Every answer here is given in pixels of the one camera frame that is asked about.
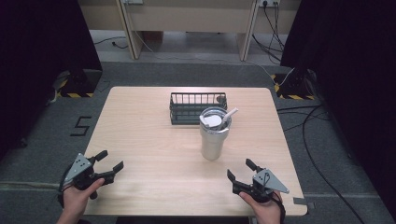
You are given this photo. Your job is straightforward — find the long black floor cables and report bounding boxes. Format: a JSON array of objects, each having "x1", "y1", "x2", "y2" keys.
[{"x1": 276, "y1": 104, "x2": 366, "y2": 224}]

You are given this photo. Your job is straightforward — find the beige desk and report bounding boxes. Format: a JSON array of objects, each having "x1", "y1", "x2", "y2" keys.
[{"x1": 78, "y1": 0, "x2": 303, "y2": 62}]

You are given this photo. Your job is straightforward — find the white power strip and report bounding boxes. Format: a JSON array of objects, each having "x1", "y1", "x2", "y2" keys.
[{"x1": 258, "y1": 0, "x2": 282, "y2": 8}]

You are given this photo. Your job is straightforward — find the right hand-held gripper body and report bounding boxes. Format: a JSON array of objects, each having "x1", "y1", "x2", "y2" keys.
[{"x1": 238, "y1": 167, "x2": 290, "y2": 204}]

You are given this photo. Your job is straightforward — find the grey tape strip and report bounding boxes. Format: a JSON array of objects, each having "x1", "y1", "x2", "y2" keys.
[{"x1": 292, "y1": 196, "x2": 317, "y2": 211}]

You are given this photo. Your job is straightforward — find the black wire basket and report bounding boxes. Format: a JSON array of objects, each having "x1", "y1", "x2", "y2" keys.
[{"x1": 168, "y1": 91, "x2": 229, "y2": 126}]

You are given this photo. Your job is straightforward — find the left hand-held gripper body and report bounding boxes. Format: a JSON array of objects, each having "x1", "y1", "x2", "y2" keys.
[{"x1": 63, "y1": 152, "x2": 106, "y2": 201}]

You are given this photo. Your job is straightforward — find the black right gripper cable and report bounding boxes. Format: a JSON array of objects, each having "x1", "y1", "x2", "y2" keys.
[{"x1": 271, "y1": 190, "x2": 287, "y2": 224}]

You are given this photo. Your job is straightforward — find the bundle of black hanging cables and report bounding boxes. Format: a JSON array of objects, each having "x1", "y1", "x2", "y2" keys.
[{"x1": 251, "y1": 2, "x2": 287, "y2": 64}]

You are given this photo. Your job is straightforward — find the person's left hand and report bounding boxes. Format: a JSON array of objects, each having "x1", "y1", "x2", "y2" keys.
[{"x1": 62, "y1": 177, "x2": 106, "y2": 219}]

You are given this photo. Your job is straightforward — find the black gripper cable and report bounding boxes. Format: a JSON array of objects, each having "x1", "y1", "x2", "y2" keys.
[
  {"x1": 56, "y1": 163, "x2": 75, "y2": 209},
  {"x1": 271, "y1": 190, "x2": 287, "y2": 224}
]

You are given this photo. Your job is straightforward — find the short black floor cable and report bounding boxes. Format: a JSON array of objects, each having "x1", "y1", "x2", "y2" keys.
[{"x1": 93, "y1": 35, "x2": 129, "y2": 50}]

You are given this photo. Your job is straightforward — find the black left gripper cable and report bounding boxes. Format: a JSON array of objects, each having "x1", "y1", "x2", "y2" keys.
[{"x1": 56, "y1": 163, "x2": 75, "y2": 209}]

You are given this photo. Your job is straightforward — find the black curtain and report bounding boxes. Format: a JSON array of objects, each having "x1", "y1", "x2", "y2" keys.
[
  {"x1": 279, "y1": 0, "x2": 396, "y2": 216},
  {"x1": 0, "y1": 0, "x2": 104, "y2": 161}
]

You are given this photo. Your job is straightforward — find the person's right hand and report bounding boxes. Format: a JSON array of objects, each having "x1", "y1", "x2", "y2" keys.
[{"x1": 238, "y1": 190, "x2": 284, "y2": 224}]

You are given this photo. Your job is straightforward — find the stainless steel tumbler cup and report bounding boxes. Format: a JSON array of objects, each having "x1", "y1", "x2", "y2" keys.
[{"x1": 199, "y1": 106, "x2": 233, "y2": 161}]

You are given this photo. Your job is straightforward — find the black stand base striped tape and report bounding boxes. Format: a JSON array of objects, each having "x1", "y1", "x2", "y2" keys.
[
  {"x1": 55, "y1": 68, "x2": 104, "y2": 99},
  {"x1": 270, "y1": 67, "x2": 318, "y2": 102}
]

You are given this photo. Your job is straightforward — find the white straw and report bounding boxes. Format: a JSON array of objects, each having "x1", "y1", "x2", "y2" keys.
[{"x1": 220, "y1": 106, "x2": 240, "y2": 126}]

